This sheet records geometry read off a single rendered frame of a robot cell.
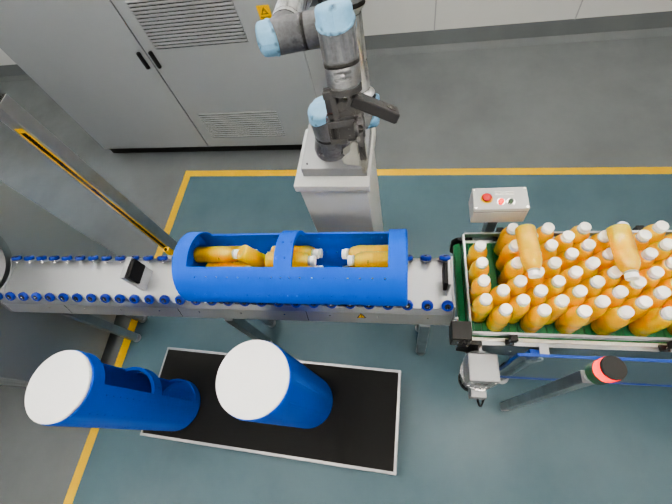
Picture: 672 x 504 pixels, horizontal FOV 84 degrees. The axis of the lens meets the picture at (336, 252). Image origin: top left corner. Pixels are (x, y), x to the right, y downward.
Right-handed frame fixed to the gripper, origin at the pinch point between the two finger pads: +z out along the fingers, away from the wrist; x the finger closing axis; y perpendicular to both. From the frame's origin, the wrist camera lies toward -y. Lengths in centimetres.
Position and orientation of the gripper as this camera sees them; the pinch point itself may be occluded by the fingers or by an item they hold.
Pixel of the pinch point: (366, 166)
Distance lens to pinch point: 96.2
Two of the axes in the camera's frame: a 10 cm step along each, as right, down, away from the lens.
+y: -9.8, 1.1, 1.5
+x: -0.4, 6.7, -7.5
